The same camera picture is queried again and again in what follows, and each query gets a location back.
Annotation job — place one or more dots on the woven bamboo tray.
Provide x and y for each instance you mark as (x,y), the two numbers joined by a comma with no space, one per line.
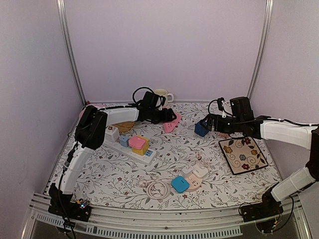
(125,127)

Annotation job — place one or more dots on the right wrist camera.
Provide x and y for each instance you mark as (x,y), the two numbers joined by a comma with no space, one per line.
(220,102)

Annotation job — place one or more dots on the pink plate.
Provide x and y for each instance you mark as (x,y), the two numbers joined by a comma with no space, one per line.
(99,106)

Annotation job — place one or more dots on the small pink cube socket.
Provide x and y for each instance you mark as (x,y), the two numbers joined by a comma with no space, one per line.
(224,135)

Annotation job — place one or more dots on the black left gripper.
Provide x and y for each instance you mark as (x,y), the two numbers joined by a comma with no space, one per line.
(165,118)

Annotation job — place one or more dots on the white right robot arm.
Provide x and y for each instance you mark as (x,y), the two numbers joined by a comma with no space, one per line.
(297,143)

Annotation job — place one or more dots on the round pink power socket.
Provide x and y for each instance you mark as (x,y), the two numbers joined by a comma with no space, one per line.
(194,182)

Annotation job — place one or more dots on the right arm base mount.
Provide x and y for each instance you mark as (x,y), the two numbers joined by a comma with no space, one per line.
(267,208)

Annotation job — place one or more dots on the floral square plate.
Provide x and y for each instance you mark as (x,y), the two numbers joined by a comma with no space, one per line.
(243,155)

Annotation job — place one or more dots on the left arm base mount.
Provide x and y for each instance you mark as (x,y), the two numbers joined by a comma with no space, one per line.
(61,205)

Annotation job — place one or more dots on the light blue plug adapter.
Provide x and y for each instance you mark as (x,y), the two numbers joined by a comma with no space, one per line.
(124,141)

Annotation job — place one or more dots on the dark blue cube socket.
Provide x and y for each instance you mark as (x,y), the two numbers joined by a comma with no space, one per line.
(201,128)

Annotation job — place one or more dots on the cream ceramic mug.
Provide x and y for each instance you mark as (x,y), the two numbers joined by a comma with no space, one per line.
(169,97)

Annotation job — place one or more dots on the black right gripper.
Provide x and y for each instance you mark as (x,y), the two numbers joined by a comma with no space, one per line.
(218,126)

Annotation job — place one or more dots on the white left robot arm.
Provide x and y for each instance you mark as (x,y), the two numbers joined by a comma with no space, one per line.
(90,131)

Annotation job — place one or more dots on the white power strip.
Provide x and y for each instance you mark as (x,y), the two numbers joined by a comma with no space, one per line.
(112,141)

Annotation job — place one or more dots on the pink triangular power socket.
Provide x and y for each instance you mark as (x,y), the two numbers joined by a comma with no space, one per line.
(170,126)

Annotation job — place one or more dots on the pink plug adapter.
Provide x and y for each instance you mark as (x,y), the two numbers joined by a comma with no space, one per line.
(137,142)

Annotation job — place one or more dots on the cyan square plug adapter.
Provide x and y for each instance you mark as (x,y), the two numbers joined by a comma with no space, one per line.
(180,184)

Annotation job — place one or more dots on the white charger left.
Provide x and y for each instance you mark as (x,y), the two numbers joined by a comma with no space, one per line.
(186,171)

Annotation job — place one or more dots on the yellow cube socket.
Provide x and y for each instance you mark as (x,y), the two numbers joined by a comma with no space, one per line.
(142,151)

